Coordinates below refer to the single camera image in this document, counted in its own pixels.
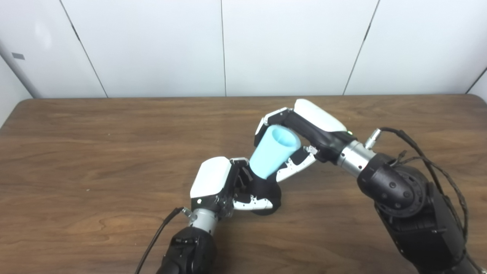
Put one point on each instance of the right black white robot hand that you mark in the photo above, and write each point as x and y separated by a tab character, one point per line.
319	123

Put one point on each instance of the black funnel-shaped nozzle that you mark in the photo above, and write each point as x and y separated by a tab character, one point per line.
266	188

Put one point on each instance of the light blue cylinder cup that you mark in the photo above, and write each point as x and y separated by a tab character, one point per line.
272	154

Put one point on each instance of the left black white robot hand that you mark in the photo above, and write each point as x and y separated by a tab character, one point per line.
211	177

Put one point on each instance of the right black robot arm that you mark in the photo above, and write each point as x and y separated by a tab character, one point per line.
411	205

